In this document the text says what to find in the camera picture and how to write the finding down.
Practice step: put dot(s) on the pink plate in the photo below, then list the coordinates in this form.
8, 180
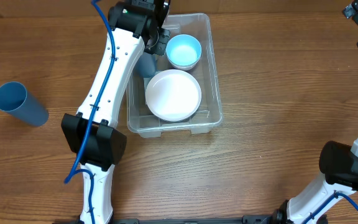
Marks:
173, 95

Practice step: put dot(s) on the blue cup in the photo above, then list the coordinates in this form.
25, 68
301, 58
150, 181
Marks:
146, 65
17, 101

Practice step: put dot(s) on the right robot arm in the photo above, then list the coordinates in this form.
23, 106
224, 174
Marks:
337, 179

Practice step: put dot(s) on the clear plastic storage bin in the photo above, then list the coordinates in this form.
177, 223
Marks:
140, 119

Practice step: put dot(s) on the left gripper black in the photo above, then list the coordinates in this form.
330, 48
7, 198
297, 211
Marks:
161, 46

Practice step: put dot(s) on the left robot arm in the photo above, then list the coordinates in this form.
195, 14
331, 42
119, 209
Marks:
134, 27

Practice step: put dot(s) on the grey bowl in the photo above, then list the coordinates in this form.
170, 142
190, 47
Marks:
183, 67

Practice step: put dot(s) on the light blue bowl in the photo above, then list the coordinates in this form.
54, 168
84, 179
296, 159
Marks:
183, 49

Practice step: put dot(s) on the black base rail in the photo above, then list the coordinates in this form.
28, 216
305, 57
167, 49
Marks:
246, 219

